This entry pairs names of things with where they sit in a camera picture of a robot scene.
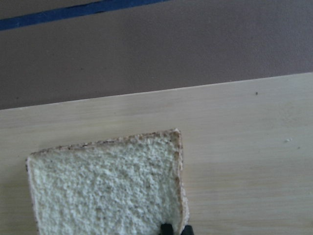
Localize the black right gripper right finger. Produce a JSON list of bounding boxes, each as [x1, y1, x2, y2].
[[181, 225, 194, 235]]

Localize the bread slice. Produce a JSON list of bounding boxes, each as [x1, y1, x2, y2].
[[26, 129, 189, 235]]

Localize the wooden cutting board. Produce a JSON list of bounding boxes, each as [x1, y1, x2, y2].
[[0, 73, 313, 235]]

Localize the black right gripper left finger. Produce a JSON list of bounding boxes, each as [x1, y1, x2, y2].
[[160, 223, 174, 235]]

